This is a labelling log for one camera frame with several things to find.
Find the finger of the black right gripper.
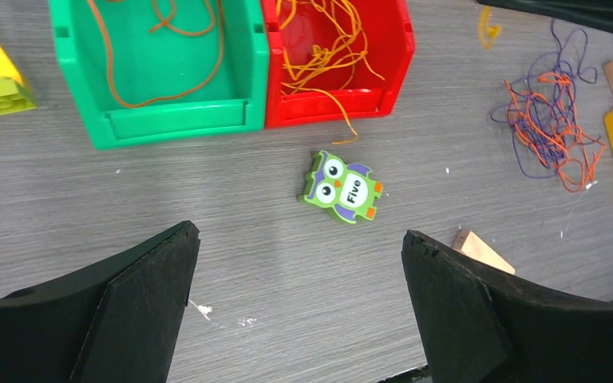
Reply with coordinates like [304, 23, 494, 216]
[477, 0, 613, 34]

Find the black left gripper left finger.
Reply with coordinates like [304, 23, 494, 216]
[0, 221, 200, 382]

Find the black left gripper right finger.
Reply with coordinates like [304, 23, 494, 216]
[401, 231, 613, 382]

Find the purple cable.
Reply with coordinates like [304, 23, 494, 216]
[490, 18, 599, 181]

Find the brown orange cable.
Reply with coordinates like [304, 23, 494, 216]
[85, 0, 226, 110]

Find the yellow cable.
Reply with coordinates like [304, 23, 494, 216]
[275, 0, 502, 146]

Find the wooden block near front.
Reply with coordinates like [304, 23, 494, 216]
[453, 230, 516, 274]

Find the green owl toy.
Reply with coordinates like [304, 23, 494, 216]
[298, 150, 383, 224]

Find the green plastic bin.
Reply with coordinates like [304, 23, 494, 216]
[49, 1, 269, 149]

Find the red plastic bin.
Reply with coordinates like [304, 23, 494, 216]
[261, 0, 415, 128]

